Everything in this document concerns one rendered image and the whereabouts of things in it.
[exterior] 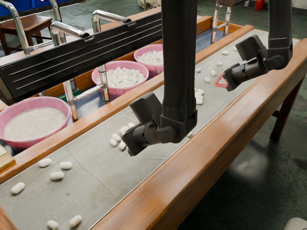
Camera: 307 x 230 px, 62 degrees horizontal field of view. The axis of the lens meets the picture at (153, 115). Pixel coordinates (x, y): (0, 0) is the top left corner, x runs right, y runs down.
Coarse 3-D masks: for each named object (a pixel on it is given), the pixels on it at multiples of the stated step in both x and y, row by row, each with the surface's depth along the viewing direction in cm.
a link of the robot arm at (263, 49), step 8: (248, 40) 78; (256, 40) 77; (240, 48) 79; (248, 48) 78; (256, 48) 77; (264, 48) 78; (240, 56) 81; (248, 56) 79; (264, 56) 76; (280, 56) 73; (264, 64) 76; (272, 64) 74; (280, 64) 73
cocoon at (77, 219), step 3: (75, 216) 64; (78, 216) 64; (72, 219) 64; (75, 219) 63; (78, 219) 63; (81, 219) 64; (69, 222) 63; (72, 222) 63; (75, 222) 63; (78, 222) 63; (72, 225) 63; (75, 225) 63
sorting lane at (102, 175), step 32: (256, 32) 171; (224, 64) 134; (160, 96) 110; (224, 96) 110; (96, 128) 93; (128, 128) 93; (64, 160) 81; (96, 160) 81; (128, 160) 81; (160, 160) 81; (0, 192) 72; (32, 192) 72; (64, 192) 72; (96, 192) 72; (128, 192) 72; (32, 224) 64; (64, 224) 64
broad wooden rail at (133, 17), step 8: (160, 8) 208; (128, 16) 190; (136, 16) 190; (104, 24) 177; (112, 24) 177; (120, 24) 177; (88, 32) 164; (72, 40) 154; (40, 48) 144; (48, 48) 144; (8, 56) 136; (16, 56) 136; (24, 56) 136; (0, 64) 128
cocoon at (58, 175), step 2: (54, 172) 74; (56, 172) 74; (58, 172) 74; (60, 172) 74; (62, 172) 75; (52, 174) 74; (54, 174) 74; (56, 174) 74; (58, 174) 74; (60, 174) 74; (62, 174) 74; (50, 176) 74; (52, 176) 74; (54, 176) 74; (56, 176) 74; (58, 176) 74; (60, 176) 74; (62, 176) 74; (52, 178) 74; (54, 178) 74; (56, 178) 74; (58, 178) 74; (60, 178) 74
